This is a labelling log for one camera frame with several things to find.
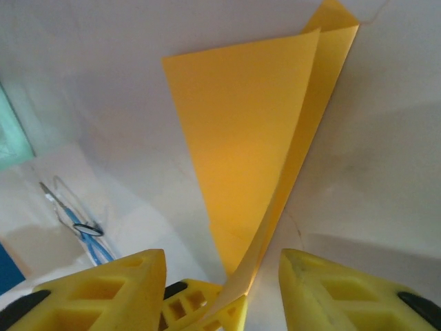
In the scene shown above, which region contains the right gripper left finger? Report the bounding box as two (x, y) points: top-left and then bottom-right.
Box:
(0, 248), (168, 331)

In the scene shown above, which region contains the mint green zip case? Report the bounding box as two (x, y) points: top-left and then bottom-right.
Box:
(0, 81), (35, 170)

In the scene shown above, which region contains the yellow cloth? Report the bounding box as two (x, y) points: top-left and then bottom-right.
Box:
(161, 0), (361, 318)

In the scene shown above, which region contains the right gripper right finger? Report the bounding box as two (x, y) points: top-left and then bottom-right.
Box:
(279, 248), (441, 331)

